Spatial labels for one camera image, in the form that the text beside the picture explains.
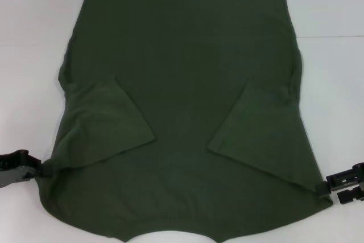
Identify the dark green t-shirt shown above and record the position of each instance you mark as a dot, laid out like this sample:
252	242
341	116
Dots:
176	98

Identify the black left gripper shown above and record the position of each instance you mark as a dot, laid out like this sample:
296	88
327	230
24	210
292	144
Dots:
11	176

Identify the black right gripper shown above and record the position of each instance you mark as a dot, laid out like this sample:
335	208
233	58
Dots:
359	170

